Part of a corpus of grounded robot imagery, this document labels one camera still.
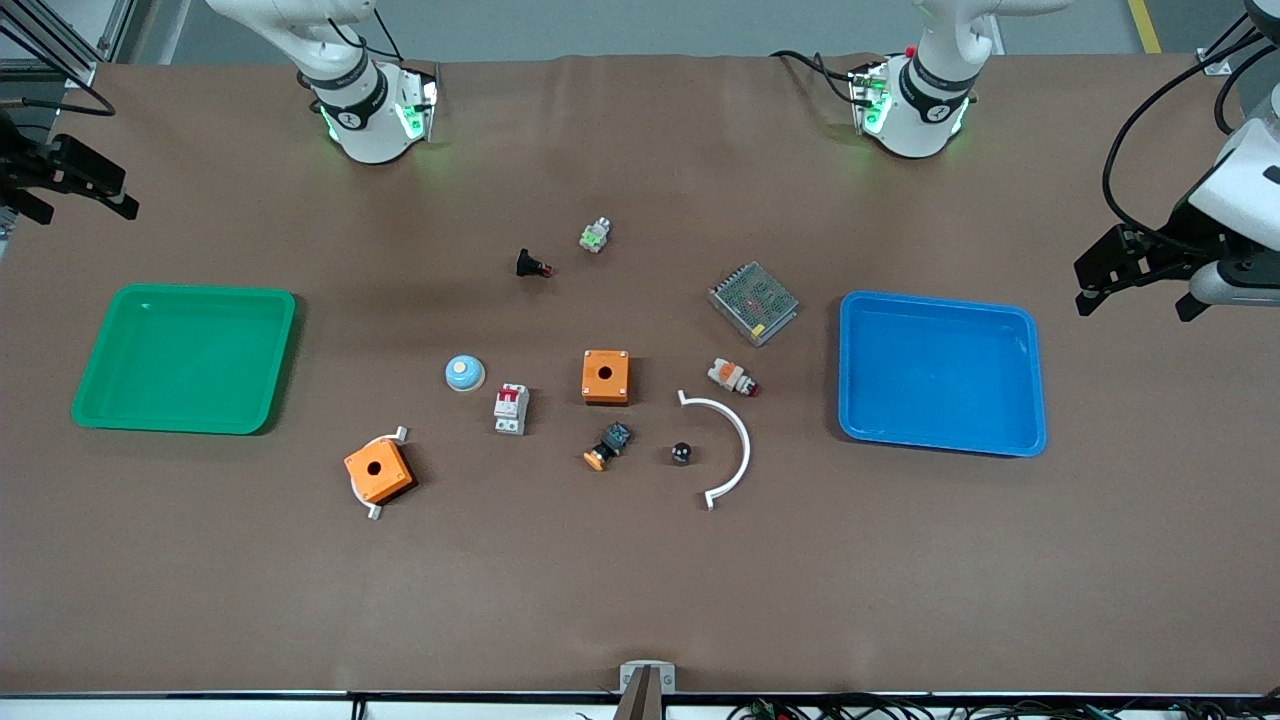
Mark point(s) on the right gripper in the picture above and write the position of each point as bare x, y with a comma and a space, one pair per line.
22, 162

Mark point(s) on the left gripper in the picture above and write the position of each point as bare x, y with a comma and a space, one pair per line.
1181, 232

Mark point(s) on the black cylindrical capacitor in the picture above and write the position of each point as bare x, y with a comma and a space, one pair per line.
681, 453

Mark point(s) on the white red circuit breaker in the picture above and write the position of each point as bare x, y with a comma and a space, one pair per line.
511, 410

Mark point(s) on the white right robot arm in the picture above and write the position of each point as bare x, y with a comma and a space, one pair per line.
370, 130

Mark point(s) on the green plastic tray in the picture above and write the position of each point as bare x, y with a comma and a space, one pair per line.
150, 400

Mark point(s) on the blue plastic tray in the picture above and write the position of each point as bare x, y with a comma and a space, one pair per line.
900, 340

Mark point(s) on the metal mesh power supply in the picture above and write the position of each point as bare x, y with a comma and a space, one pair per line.
752, 302

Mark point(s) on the orange button box with hole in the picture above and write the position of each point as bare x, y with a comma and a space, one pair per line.
605, 380
385, 478

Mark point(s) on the white semicircular arc strip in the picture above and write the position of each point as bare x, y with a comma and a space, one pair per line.
742, 440

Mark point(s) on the blue dome button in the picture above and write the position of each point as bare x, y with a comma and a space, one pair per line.
464, 374

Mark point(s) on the small black red button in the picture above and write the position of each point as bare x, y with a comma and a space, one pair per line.
528, 264

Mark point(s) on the orange pushbutton black body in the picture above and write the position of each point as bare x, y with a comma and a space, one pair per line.
610, 443

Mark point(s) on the brown table mat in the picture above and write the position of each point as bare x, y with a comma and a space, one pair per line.
640, 600

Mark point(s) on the aluminium frame profile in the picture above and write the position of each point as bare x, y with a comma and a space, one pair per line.
70, 60
1215, 65

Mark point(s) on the white orange switch module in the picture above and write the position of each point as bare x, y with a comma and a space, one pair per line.
730, 376

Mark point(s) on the orange box on bracket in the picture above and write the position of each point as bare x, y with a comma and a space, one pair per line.
374, 513

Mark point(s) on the white green switch module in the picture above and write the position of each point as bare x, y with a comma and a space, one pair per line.
595, 236

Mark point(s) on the white table edge rail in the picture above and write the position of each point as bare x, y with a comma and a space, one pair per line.
200, 711

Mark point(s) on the grey table edge bracket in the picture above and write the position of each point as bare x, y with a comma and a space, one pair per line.
648, 670

